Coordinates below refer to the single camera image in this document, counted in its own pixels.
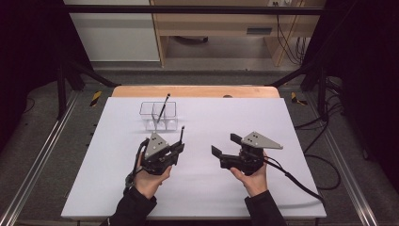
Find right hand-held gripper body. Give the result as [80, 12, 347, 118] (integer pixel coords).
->
[219, 131, 283, 176]

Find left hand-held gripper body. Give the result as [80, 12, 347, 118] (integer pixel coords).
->
[139, 131, 179, 176]

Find clear plastic divided organizer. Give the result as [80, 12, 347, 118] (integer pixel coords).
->
[139, 101, 179, 132]

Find person's left hand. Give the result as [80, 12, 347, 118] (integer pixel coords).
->
[134, 154, 173, 201]

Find person's right hand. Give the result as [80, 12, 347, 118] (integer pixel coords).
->
[230, 153, 268, 198]

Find white table cover board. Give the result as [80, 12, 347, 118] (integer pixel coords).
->
[60, 96, 327, 219]

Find yellow black tape strip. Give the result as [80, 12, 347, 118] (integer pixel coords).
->
[88, 89, 104, 108]
[290, 91, 309, 106]

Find wooden table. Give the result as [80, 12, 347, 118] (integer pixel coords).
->
[111, 85, 280, 99]

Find black metal stand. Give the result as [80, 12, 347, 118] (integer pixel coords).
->
[56, 57, 122, 121]
[264, 57, 331, 122]

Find black curved object under desk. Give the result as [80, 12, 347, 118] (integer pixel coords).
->
[173, 35, 210, 45]

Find white cabinet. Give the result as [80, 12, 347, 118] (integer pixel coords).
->
[63, 0, 161, 62]

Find light wooden desk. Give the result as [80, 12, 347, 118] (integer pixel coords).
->
[150, 0, 327, 68]

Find black curtain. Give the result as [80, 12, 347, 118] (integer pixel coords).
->
[0, 0, 93, 152]
[300, 0, 399, 193]

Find white power strip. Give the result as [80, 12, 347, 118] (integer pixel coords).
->
[267, 0, 295, 8]

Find left hand-held gripper black cable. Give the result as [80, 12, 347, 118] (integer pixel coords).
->
[123, 137, 151, 195]

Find hand-held gripper black cable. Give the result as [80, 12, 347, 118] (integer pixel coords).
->
[123, 137, 151, 195]
[263, 155, 327, 205]

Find right hand-held gripper black cable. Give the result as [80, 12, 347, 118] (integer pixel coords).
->
[263, 155, 327, 205]

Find black floor cables bundle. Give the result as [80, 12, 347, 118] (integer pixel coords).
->
[294, 77, 345, 153]

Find aluminium floor rail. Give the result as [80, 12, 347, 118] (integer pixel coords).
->
[0, 90, 80, 226]
[304, 92, 379, 226]

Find black floor cable loop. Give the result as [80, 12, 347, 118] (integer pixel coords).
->
[304, 153, 342, 191]

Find hanging black cables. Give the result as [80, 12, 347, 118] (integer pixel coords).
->
[275, 13, 308, 66]

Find black horizontal frame bar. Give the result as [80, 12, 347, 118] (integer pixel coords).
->
[64, 4, 327, 16]

